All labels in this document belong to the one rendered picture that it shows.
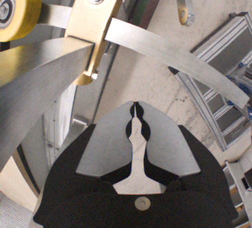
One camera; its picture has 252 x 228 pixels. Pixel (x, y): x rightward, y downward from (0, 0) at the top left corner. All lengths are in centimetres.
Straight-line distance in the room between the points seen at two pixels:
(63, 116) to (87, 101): 21
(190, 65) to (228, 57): 92
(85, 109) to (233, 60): 107
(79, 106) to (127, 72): 72
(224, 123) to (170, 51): 129
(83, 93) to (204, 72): 31
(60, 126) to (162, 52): 55
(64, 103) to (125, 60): 66
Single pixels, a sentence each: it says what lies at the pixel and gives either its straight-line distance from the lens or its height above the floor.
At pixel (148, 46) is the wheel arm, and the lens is 17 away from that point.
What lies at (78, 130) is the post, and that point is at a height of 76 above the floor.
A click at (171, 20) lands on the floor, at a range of 108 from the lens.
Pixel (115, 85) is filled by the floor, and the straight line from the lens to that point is 112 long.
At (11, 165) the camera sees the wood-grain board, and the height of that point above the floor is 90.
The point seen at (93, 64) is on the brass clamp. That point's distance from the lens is 17.
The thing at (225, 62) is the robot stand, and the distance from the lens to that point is 109.
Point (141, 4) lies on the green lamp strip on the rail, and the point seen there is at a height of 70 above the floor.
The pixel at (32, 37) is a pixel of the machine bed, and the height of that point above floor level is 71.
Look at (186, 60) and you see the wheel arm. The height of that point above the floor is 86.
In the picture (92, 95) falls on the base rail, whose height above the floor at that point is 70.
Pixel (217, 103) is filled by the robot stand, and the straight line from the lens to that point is 120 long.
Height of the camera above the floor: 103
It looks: 60 degrees down
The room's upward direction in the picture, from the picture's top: 176 degrees counter-clockwise
